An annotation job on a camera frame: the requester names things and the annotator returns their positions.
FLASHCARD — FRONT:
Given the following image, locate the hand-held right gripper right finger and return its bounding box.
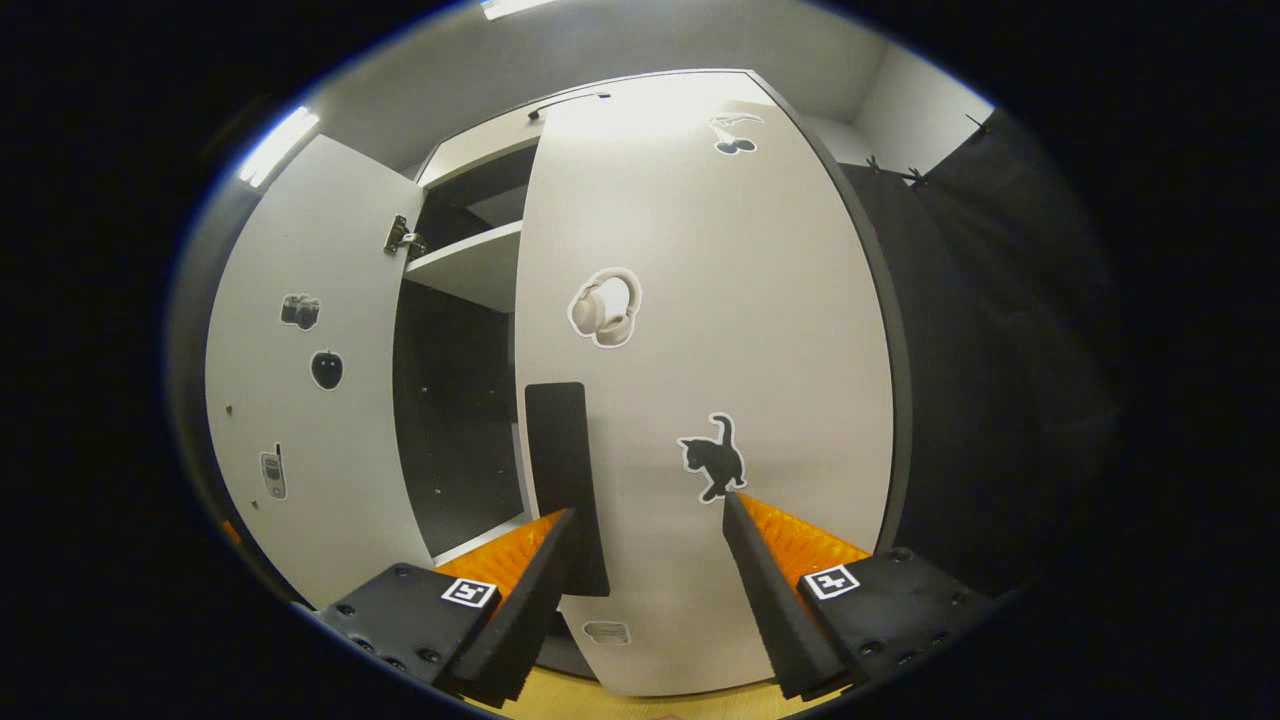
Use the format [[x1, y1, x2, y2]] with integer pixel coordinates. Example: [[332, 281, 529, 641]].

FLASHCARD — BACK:
[[722, 490, 1001, 701]]

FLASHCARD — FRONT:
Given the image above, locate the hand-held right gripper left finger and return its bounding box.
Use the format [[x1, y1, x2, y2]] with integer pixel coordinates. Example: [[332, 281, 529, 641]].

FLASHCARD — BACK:
[[318, 507, 579, 706]]

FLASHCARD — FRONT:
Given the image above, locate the black door handle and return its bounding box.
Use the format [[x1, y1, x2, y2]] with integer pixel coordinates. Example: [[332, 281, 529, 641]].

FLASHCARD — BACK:
[[524, 381, 611, 598]]

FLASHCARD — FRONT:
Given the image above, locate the white door with camera sticker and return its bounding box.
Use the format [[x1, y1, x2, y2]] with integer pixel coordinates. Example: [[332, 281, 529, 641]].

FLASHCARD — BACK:
[[203, 133, 436, 611]]

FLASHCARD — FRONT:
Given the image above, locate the white door with headphone sticker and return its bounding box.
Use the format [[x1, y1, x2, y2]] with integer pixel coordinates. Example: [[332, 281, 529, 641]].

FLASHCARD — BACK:
[[513, 95, 916, 698]]

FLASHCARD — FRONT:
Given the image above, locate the black backdrop cloth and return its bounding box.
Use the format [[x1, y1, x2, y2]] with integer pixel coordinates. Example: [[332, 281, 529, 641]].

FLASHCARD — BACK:
[[840, 105, 1121, 601]]

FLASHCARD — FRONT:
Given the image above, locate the white open-shelf cabinet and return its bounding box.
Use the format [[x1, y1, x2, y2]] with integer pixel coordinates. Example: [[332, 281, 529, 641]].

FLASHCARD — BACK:
[[385, 85, 536, 571]]

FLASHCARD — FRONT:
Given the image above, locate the metal door hinge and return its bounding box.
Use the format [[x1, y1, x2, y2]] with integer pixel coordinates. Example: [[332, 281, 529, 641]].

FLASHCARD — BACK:
[[383, 214, 429, 259]]

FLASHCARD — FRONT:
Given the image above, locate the white cabinet drawer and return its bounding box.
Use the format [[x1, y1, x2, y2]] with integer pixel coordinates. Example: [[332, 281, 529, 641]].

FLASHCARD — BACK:
[[415, 68, 791, 191]]

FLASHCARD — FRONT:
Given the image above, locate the small ceiling light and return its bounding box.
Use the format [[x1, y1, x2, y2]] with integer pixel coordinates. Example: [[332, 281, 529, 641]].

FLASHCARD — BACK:
[[238, 105, 321, 189]]

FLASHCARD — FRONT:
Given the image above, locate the drawer pull handle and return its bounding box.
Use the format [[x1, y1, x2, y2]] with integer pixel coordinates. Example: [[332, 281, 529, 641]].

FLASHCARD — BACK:
[[527, 92, 612, 121]]

